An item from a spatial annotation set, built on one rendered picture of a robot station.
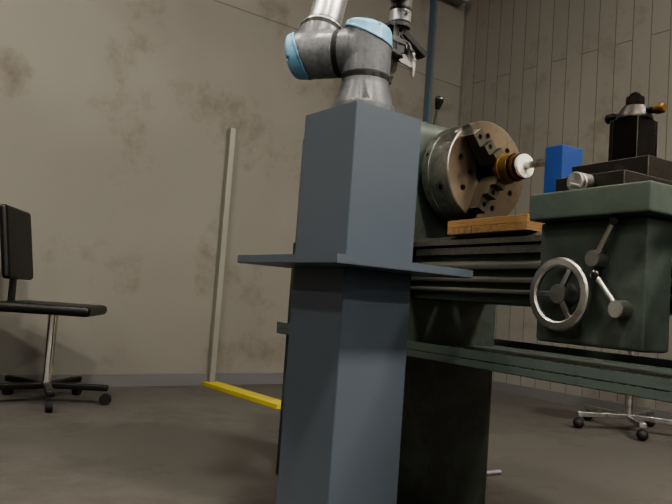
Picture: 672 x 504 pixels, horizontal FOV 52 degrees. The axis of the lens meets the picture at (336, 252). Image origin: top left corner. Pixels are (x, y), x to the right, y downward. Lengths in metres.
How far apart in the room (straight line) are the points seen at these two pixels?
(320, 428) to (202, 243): 3.45
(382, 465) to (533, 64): 4.93
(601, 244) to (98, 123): 3.71
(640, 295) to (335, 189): 0.67
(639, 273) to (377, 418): 0.63
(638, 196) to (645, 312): 0.22
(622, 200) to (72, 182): 3.69
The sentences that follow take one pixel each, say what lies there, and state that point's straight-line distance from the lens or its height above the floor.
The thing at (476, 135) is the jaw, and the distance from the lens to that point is 2.09.
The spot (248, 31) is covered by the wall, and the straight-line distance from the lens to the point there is 5.34.
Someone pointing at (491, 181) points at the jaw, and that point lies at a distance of 2.09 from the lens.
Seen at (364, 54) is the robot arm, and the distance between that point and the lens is 1.67.
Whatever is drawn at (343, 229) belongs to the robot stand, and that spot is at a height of 0.81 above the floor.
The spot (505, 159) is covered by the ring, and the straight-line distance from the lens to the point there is 2.06.
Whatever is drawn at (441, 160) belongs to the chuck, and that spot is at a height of 1.09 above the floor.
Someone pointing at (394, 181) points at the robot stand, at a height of 0.94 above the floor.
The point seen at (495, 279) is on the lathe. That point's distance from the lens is 1.85.
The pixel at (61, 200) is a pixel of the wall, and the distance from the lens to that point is 4.57.
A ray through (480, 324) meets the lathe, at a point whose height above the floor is 0.61.
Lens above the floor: 0.66
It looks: 4 degrees up
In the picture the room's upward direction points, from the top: 4 degrees clockwise
